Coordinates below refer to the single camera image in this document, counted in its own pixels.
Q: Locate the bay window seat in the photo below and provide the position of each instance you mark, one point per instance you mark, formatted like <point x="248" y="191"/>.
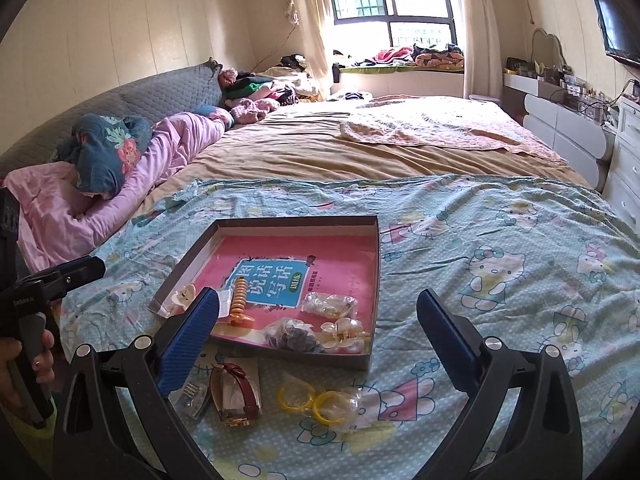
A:
<point x="400" y="82"/>

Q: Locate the pale pink blanket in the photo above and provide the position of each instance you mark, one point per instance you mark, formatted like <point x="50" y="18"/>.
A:
<point x="425" y="130"/>

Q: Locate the white drawer cabinet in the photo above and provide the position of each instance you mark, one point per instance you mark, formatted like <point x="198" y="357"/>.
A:
<point x="625" y="170"/>

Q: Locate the orange hair clip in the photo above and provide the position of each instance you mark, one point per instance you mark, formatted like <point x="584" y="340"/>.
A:
<point x="241" y="305"/>

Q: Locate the cream curtain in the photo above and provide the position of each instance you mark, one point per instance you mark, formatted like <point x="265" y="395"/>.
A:
<point x="480" y="35"/>
<point x="310" y="35"/>

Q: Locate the heap of colourful bedding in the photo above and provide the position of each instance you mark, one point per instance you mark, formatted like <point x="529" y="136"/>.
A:
<point x="430" y="57"/>

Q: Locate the white flower hair clip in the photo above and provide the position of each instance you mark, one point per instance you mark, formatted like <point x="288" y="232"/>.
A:
<point x="345" y="337"/>

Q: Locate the cloud-shaped mirror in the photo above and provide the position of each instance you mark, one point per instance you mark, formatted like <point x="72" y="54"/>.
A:
<point x="547" y="47"/>

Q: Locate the yellow-green cloth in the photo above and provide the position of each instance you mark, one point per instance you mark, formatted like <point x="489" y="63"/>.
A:
<point x="30" y="445"/>

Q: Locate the pink fluffy garment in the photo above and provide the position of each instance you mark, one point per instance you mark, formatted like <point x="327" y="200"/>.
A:
<point x="250" y="110"/>

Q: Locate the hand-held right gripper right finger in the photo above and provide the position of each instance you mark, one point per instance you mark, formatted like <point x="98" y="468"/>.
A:
<point x="447" y="340"/>

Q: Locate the person's left hand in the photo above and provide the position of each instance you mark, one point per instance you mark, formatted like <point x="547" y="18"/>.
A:
<point x="10" y="375"/>

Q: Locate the cartoon cat printed blanket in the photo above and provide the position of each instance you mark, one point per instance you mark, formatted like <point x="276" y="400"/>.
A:
<point x="475" y="220"/>

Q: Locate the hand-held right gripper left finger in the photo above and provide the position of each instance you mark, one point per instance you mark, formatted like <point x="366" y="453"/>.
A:
<point x="187" y="340"/>

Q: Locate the bag of dark beads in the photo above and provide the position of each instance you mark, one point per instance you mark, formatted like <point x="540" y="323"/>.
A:
<point x="292" y="337"/>

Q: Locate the pink quilt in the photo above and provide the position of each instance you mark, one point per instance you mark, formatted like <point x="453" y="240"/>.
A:
<point x="60" y="210"/>

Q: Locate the small clear plastic box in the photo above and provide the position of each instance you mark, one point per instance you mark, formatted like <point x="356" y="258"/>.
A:
<point x="192" y="395"/>

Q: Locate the pink book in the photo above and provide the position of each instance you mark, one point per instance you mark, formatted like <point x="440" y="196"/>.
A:
<point x="280" y="255"/>

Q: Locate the white grey dressing table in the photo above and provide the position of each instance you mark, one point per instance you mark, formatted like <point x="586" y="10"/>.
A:
<point x="560" y="125"/>

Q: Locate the blue floral quilt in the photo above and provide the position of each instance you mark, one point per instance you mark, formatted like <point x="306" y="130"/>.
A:
<point x="100" y="155"/>

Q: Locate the bag of white beads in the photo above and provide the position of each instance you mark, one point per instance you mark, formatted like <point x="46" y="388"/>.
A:
<point x="330" y="306"/>

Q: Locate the shallow cardboard box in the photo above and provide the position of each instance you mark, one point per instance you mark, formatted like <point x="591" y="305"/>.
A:
<point x="340" y="361"/>

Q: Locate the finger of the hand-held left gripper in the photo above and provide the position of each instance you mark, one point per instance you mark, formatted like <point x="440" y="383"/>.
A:
<point x="55" y="270"/>
<point x="82" y="276"/>

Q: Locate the pile of clothes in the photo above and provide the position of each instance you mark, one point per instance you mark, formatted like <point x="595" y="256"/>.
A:
<point x="260" y="87"/>

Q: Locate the wall television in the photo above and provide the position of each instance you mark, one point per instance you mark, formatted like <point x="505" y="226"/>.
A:
<point x="617" y="30"/>

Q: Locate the beige bed sheet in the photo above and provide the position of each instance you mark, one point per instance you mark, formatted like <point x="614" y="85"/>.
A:
<point x="300" y="155"/>

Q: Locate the row of cosmetics containers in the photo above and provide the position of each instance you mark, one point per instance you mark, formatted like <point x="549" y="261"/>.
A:
<point x="575" y="95"/>

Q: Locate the grey quilted headboard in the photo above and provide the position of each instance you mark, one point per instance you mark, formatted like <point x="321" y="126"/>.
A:
<point x="150" y="95"/>

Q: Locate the bag of yellow rings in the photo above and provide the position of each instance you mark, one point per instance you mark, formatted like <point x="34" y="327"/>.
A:
<point x="320" y="402"/>

